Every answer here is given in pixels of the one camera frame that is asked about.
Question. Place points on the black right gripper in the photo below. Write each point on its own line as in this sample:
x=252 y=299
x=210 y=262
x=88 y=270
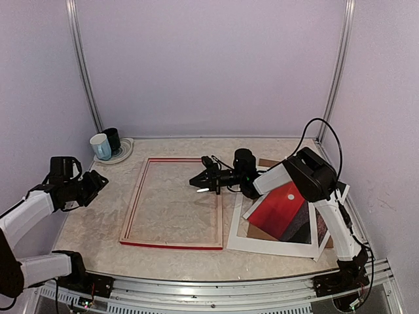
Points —
x=213 y=180

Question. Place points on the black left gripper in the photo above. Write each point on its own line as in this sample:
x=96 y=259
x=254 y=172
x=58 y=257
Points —
x=94 y=184

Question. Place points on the red wooden picture frame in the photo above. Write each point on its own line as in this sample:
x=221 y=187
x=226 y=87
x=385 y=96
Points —
x=219 y=222

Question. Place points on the white photo mat border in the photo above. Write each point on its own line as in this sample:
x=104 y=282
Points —
x=235 y=229

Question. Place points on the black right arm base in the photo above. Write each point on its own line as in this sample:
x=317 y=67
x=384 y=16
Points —
x=350 y=275

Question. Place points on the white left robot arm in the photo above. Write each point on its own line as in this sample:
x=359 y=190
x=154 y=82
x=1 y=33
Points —
x=39 y=203

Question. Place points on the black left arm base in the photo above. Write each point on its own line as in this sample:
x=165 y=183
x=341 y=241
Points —
x=91 y=284

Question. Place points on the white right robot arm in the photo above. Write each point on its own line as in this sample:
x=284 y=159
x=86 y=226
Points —
x=316 y=181

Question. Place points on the red and black photo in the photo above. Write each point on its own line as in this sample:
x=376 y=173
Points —
x=288 y=212

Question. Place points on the light blue mug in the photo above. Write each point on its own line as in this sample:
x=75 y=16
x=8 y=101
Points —
x=101 y=146

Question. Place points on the white round plate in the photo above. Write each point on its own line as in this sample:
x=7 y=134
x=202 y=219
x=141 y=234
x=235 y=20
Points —
x=124 y=152

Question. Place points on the dark green mug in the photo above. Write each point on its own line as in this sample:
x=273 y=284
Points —
x=113 y=139

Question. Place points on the brown cardboard backing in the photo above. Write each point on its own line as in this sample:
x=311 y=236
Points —
x=282 y=214

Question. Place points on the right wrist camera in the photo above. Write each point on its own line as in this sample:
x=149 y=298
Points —
x=209 y=163

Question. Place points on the aluminium front rail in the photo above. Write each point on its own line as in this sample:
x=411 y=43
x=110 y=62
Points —
x=134 y=295

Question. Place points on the left aluminium corner post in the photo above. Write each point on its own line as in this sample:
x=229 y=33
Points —
x=71 y=8

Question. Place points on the aluminium corner post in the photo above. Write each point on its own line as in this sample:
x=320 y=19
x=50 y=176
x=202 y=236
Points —
x=341 y=59
x=71 y=8

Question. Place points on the right aluminium corner post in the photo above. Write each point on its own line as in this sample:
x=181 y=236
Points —
x=341 y=59

